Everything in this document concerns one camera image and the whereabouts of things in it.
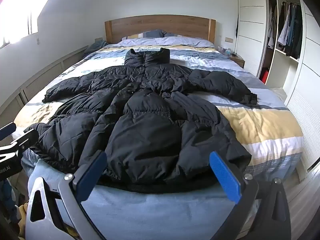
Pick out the bright window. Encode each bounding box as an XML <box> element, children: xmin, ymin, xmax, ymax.
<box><xmin>0</xmin><ymin>0</ymin><xmax>40</xmax><ymax>48</ymax></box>

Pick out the row of hanging clothes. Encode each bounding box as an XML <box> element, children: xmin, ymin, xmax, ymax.
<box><xmin>266</xmin><ymin>1</ymin><xmax>303</xmax><ymax>59</ymax></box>

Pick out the white wardrobe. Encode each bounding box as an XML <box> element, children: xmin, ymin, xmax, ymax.
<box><xmin>236</xmin><ymin>0</ymin><xmax>320</xmax><ymax>173</ymax></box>

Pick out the wooden nightstand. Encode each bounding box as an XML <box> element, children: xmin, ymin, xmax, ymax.
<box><xmin>229</xmin><ymin>55</ymin><xmax>245</xmax><ymax>68</ymax></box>

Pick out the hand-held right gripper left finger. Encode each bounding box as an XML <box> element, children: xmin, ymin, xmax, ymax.
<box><xmin>25</xmin><ymin>151</ymin><xmax>108</xmax><ymax>240</ymax></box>

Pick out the light blue blanket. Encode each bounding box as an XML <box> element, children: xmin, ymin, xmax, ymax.
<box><xmin>21</xmin><ymin>155</ymin><xmax>258</xmax><ymax>240</ymax></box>

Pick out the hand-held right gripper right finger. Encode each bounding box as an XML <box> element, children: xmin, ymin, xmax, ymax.
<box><xmin>209</xmin><ymin>151</ymin><xmax>292</xmax><ymax>240</ymax></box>

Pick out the blue folded cloth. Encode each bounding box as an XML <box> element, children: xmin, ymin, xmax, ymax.
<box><xmin>84</xmin><ymin>40</ymin><xmax>108</xmax><ymax>55</ymax></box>

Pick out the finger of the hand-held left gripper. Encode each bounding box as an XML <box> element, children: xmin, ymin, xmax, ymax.
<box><xmin>0</xmin><ymin>122</ymin><xmax>17</xmax><ymax>141</ymax></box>
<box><xmin>10</xmin><ymin>129</ymin><xmax>40</xmax><ymax>156</ymax></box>

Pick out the wooden bed headboard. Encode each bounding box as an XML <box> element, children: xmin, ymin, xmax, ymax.
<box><xmin>104</xmin><ymin>15</ymin><xmax>216</xmax><ymax>46</ymax></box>

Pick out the striped duvet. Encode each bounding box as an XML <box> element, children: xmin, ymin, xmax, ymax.
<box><xmin>12</xmin><ymin>37</ymin><xmax>304</xmax><ymax>178</ymax></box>

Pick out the striped pillow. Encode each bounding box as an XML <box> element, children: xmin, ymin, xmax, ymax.
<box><xmin>122</xmin><ymin>29</ymin><xmax>167</xmax><ymax>41</ymax></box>

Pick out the black puffer jacket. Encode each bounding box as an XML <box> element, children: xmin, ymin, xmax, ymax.
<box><xmin>25</xmin><ymin>47</ymin><xmax>258</xmax><ymax>188</ymax></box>

